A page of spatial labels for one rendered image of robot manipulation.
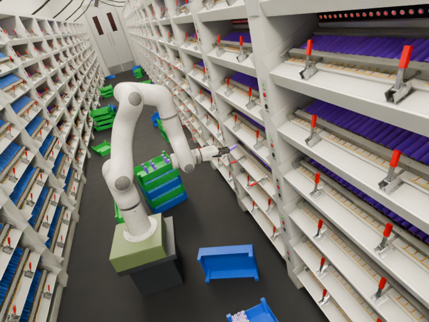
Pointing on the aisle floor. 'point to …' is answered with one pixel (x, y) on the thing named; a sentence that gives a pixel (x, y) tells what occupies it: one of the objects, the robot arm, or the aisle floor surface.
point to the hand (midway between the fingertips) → (225, 150)
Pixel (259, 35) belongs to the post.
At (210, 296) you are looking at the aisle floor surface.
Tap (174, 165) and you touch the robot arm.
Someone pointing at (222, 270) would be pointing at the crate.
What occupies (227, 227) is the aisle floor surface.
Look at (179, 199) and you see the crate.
